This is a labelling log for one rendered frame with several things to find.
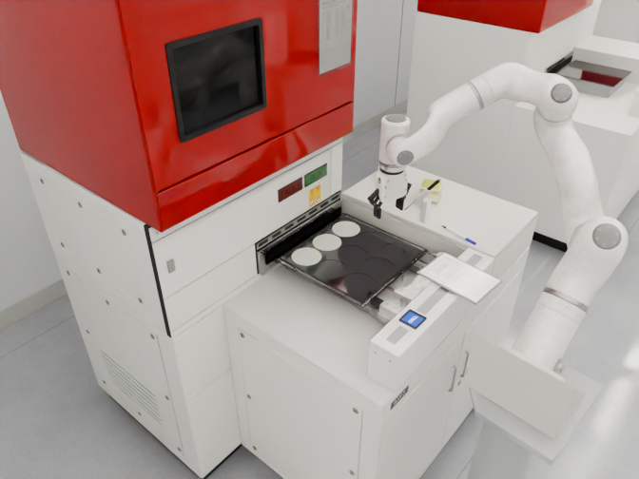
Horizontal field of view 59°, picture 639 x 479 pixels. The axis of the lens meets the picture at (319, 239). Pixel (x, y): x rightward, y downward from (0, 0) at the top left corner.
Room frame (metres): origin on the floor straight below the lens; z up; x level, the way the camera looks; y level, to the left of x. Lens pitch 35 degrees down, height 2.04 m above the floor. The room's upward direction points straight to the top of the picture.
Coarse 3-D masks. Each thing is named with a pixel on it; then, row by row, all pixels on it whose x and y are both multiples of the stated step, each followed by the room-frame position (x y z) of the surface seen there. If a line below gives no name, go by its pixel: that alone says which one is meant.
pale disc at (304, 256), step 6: (294, 252) 1.54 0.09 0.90; (300, 252) 1.54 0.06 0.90; (306, 252) 1.54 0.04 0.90; (312, 252) 1.54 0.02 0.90; (318, 252) 1.54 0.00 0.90; (294, 258) 1.51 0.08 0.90; (300, 258) 1.51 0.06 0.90; (306, 258) 1.51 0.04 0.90; (312, 258) 1.51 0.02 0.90; (318, 258) 1.51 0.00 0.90; (300, 264) 1.47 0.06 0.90; (306, 264) 1.47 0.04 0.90; (312, 264) 1.47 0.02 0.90
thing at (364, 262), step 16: (352, 240) 1.61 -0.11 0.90; (368, 240) 1.61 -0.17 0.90; (384, 240) 1.61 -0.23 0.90; (400, 240) 1.61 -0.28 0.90; (288, 256) 1.52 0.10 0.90; (336, 256) 1.52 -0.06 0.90; (352, 256) 1.52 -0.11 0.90; (368, 256) 1.52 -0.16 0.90; (384, 256) 1.52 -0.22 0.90; (400, 256) 1.52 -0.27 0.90; (320, 272) 1.43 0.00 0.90; (336, 272) 1.43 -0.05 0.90; (352, 272) 1.43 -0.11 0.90; (368, 272) 1.43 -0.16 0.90; (384, 272) 1.43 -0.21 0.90; (336, 288) 1.36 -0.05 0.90; (352, 288) 1.35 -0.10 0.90; (368, 288) 1.35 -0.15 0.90
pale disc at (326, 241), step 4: (320, 236) 1.64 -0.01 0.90; (324, 236) 1.64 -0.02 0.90; (328, 236) 1.64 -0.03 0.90; (332, 236) 1.64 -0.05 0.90; (336, 236) 1.64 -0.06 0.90; (316, 240) 1.61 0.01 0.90; (320, 240) 1.61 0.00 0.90; (324, 240) 1.61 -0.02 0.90; (328, 240) 1.61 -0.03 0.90; (332, 240) 1.61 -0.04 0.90; (336, 240) 1.61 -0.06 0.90; (340, 240) 1.61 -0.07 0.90; (316, 244) 1.59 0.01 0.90; (320, 244) 1.59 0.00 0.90; (324, 244) 1.59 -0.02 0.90; (328, 244) 1.59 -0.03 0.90; (332, 244) 1.59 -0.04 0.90; (336, 244) 1.59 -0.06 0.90; (340, 244) 1.59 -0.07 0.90; (320, 248) 1.56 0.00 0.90; (324, 248) 1.56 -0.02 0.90; (328, 248) 1.56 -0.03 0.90; (332, 248) 1.56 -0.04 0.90; (336, 248) 1.56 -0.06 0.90
